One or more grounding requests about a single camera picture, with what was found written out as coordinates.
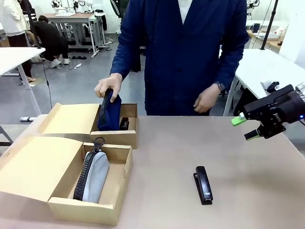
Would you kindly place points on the bystander in white jacket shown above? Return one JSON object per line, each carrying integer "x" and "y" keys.
{"x": 13, "y": 21}

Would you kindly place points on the large cardboard box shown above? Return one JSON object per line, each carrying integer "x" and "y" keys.
{"x": 40, "y": 167}

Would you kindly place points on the brown-top white-frame desk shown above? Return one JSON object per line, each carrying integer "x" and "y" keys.
{"x": 78, "y": 19}

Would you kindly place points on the small cardboard box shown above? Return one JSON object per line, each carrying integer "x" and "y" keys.
{"x": 112, "y": 138}

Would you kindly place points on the black stand pole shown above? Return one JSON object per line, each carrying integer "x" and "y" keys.
{"x": 33, "y": 26}

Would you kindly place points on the long black stapler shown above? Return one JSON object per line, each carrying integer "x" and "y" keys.
{"x": 203, "y": 186}

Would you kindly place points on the wooden workbench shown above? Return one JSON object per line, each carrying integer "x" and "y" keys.
{"x": 271, "y": 41}

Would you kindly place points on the short black hole punch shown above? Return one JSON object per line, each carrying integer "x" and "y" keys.
{"x": 124, "y": 124}

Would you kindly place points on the person's left forearm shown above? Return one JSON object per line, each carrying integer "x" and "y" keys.
{"x": 234, "y": 64}

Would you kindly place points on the white side table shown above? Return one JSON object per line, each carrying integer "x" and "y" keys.
{"x": 16, "y": 59}

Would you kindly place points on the person in blue coat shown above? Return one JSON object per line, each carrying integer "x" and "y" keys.
{"x": 178, "y": 59}

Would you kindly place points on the black tripod pole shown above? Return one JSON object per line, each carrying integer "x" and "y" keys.
{"x": 270, "y": 23}

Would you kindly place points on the small black device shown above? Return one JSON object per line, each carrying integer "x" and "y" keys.
{"x": 272, "y": 87}

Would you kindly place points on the person's right hand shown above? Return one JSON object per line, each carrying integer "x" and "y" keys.
{"x": 112, "y": 83}

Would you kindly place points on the white paper scrap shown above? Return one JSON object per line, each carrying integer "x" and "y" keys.
{"x": 77, "y": 65}

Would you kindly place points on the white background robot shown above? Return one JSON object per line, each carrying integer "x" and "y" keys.
{"x": 71, "y": 5}

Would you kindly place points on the bystander in striped black jacket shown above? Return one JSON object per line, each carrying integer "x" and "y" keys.
{"x": 118, "y": 8}

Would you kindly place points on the black hanging garment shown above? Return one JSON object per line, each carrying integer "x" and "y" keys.
{"x": 102, "y": 21}

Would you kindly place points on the dark wristwatch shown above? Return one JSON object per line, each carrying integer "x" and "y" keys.
{"x": 220, "y": 86}

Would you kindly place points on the bystander in black clothes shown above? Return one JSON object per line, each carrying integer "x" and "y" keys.
{"x": 50, "y": 38}

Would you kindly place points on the person's right forearm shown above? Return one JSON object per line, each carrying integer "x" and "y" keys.
{"x": 122, "y": 57}

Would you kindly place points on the grey Campus pencil case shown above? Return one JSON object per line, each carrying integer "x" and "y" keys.
{"x": 96, "y": 176}

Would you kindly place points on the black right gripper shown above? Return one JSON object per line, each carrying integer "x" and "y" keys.
{"x": 276, "y": 109}

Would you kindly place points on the dark blue pencil case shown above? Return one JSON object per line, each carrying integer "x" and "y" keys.
{"x": 110, "y": 114}

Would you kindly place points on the person's left hand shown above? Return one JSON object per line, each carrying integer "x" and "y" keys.
{"x": 207, "y": 100}

